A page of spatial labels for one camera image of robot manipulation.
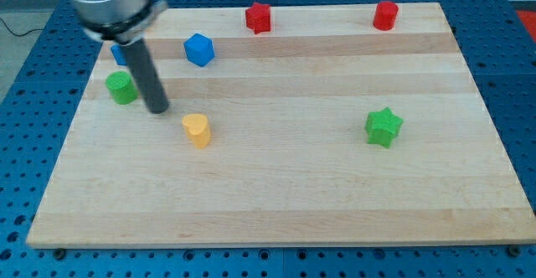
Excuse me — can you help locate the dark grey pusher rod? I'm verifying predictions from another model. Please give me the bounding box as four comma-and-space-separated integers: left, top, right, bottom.
121, 38, 169, 114

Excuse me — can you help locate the yellow heart block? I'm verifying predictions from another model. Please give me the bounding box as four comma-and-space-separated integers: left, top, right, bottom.
182, 113, 212, 149

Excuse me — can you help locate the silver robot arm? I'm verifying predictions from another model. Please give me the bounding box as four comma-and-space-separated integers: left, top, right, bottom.
70, 0, 169, 114

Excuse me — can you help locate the blue block behind rod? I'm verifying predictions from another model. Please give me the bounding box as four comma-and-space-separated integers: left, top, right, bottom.
110, 44, 126, 66

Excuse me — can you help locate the green cylinder block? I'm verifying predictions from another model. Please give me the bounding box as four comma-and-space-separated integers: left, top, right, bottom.
106, 71, 138, 105

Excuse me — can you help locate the blue cube block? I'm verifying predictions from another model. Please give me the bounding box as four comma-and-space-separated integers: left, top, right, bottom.
183, 33, 214, 67

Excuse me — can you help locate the red star block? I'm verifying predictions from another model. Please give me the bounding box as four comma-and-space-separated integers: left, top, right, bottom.
245, 2, 271, 34

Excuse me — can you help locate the wooden board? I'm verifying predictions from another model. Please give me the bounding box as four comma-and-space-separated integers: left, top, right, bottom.
27, 3, 535, 249

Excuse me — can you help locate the red cylinder block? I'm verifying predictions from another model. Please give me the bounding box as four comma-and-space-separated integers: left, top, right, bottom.
373, 1, 399, 31

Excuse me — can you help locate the green star block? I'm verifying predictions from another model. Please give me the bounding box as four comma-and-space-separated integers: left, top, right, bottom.
365, 107, 404, 149

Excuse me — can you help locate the black cable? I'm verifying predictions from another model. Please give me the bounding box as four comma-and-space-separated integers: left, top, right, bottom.
0, 17, 45, 38

